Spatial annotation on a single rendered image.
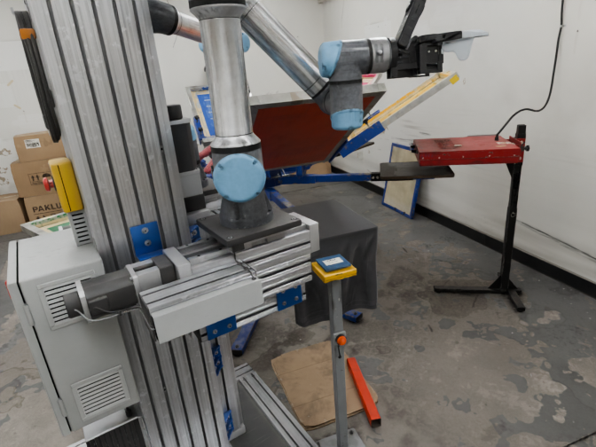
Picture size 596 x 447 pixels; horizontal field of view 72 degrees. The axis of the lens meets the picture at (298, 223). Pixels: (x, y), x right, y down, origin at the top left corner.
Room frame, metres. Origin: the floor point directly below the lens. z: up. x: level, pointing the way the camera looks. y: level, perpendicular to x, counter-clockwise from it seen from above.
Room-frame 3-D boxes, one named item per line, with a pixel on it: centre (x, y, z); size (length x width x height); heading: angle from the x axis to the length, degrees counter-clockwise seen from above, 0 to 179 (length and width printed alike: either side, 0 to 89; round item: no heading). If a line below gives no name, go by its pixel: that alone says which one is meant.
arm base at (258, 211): (1.09, 0.14, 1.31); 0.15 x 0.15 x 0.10
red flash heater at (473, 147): (2.65, -1.12, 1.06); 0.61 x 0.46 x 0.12; 78
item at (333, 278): (1.36, -0.12, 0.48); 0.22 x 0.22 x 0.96; 18
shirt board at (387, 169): (2.80, -0.39, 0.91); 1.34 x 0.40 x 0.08; 78
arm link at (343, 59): (0.99, -0.13, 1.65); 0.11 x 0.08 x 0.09; 96
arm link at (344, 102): (1.00, -0.13, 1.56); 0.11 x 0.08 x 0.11; 6
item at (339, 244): (1.66, -0.15, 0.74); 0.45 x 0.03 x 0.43; 108
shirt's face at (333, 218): (1.88, -0.07, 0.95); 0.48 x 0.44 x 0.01; 18
